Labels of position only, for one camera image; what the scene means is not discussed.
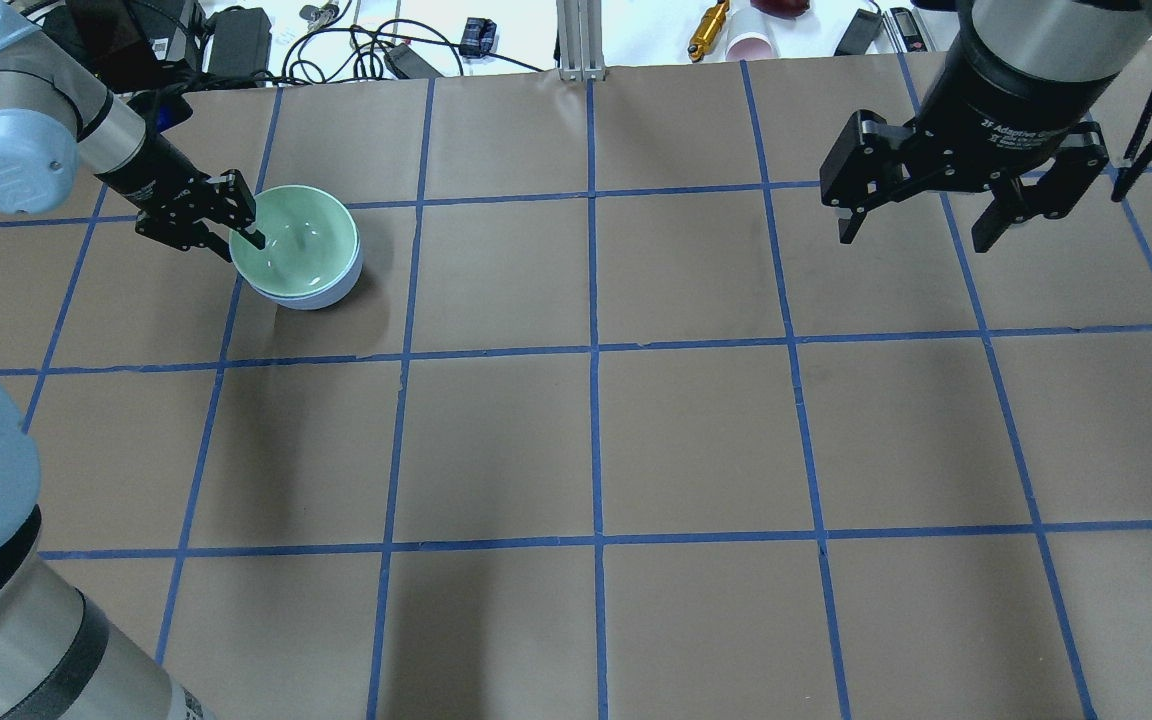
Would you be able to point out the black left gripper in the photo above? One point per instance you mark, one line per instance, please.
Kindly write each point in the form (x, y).
(148, 175)

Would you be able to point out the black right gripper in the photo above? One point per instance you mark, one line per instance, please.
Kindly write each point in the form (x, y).
(1008, 100)

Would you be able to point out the green bowl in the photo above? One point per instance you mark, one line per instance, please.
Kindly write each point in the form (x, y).
(296, 214)

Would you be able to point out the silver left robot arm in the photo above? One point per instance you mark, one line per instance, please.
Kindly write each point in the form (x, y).
(60, 655)

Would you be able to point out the blue bowl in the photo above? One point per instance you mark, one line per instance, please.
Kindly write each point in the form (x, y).
(306, 278)

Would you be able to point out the black power adapter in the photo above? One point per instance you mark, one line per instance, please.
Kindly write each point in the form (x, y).
(240, 40)

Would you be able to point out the black box on desk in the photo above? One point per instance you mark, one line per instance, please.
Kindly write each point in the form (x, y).
(130, 45)

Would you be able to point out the pink plastic cup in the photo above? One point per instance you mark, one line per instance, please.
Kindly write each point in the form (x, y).
(750, 46)

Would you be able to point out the gold cylindrical tool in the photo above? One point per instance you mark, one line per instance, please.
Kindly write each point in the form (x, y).
(707, 31)

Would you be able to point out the small blue black device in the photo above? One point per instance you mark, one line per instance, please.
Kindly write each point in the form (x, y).
(478, 39)

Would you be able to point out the aluminium frame post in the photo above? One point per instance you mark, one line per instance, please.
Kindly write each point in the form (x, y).
(580, 40)

